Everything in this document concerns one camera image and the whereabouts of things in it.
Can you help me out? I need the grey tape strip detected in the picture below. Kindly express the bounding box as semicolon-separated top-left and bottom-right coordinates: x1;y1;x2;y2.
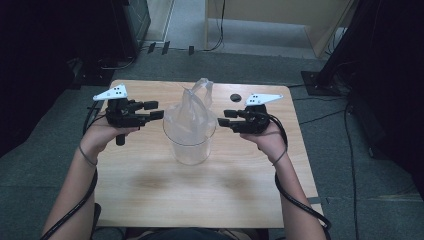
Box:
306;196;329;205

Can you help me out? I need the black stand base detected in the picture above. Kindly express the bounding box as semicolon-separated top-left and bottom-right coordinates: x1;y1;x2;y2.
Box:
300;70;348;97

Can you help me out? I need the long black floor cable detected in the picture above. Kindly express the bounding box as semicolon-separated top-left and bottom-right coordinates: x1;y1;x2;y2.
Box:
343;99;360;240

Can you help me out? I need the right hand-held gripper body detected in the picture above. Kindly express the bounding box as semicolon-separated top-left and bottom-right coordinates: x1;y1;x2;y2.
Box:
229;93;284;135

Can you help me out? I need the person's left hand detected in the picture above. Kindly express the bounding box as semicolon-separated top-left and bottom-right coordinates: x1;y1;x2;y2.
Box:
79;114;141;158

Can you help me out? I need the light wooden panel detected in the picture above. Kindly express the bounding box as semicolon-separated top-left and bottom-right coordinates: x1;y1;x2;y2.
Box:
204;0;354;59

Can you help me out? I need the clear plastic bag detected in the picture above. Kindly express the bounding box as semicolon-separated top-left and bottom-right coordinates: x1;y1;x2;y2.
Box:
163;77;218;148

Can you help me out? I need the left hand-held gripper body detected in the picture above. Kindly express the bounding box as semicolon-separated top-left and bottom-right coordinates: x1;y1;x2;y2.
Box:
92;83;151;147

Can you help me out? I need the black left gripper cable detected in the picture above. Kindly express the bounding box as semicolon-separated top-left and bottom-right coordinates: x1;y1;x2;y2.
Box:
39;100;109;240

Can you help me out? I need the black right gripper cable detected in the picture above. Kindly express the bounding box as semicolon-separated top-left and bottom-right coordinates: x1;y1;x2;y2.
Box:
264;112;333;240

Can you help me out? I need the black cabinet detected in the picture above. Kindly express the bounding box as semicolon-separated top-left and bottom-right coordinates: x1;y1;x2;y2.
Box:
109;0;152;60

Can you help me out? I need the person's right hand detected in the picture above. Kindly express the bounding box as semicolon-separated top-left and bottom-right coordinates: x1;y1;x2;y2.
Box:
239;120;288;164

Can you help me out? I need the short black floor cable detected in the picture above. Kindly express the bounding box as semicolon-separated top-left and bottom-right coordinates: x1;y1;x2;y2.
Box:
298;109;348;126

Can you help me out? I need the thin wrist band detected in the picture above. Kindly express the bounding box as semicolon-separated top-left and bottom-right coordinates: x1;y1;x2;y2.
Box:
78;144;98;167
271;148;288;167

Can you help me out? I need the black hanging cable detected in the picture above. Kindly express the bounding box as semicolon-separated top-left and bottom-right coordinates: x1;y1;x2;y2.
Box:
203;0;226;53

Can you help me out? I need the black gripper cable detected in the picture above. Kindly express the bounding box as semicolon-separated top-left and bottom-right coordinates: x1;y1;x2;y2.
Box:
39;100;109;240
264;112;333;240

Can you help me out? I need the person's dark clothing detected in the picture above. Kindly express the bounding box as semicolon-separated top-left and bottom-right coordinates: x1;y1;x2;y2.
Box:
124;226;268;240

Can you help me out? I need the black floor plate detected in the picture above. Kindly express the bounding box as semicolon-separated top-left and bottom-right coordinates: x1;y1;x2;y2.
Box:
68;58;116;89

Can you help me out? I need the clear plastic cup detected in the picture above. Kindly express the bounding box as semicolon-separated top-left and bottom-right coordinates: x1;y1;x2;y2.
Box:
162;104;218;167

